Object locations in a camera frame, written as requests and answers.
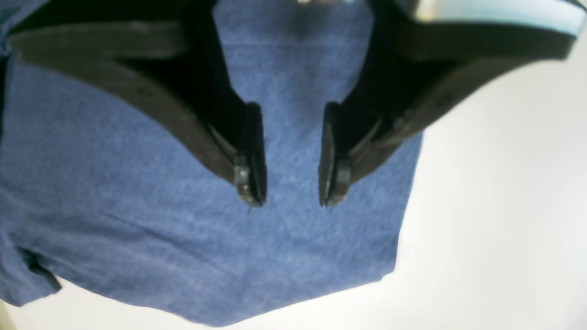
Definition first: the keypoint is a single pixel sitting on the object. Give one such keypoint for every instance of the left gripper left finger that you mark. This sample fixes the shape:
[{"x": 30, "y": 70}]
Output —
[{"x": 163, "y": 57}]

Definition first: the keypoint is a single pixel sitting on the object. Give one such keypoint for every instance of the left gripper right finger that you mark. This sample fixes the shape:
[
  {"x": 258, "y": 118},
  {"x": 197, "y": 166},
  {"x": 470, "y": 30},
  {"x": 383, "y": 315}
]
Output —
[{"x": 424, "y": 58}]

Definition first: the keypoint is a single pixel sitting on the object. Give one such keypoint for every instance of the blue t-shirt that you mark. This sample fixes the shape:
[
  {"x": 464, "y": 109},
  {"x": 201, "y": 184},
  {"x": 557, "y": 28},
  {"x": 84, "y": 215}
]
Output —
[{"x": 96, "y": 193}]

